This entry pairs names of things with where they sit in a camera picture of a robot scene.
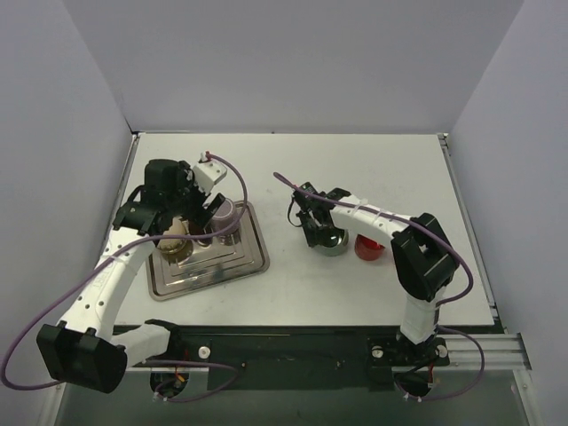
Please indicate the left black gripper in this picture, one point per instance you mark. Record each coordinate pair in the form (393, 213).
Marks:
(198, 207)

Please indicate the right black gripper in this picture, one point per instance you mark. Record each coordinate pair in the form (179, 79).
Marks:
(311, 217)

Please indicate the mauve cylindrical mug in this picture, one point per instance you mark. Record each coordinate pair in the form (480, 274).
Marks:
(224, 217)

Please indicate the teal glazed mug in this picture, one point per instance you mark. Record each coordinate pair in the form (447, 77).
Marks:
(332, 242)

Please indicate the red mug black handle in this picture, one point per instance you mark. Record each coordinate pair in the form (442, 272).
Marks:
(368, 250)

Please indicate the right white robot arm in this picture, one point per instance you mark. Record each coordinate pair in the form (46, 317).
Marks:
(419, 247)

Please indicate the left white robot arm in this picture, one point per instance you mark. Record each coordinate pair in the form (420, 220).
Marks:
(82, 348)

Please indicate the small brown mug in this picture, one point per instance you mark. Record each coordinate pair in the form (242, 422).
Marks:
(196, 230)

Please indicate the cream beige mug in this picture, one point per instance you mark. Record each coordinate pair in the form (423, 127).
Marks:
(175, 250)

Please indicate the stainless steel tray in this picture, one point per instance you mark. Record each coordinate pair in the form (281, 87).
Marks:
(201, 265)

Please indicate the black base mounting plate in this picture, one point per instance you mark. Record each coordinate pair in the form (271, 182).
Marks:
(312, 358)

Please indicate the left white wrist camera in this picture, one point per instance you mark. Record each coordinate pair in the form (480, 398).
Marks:
(207, 173)

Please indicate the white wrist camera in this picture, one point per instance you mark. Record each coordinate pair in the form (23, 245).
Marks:
(307, 190)
(207, 173)

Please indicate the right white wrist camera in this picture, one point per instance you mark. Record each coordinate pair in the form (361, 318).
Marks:
(307, 190)

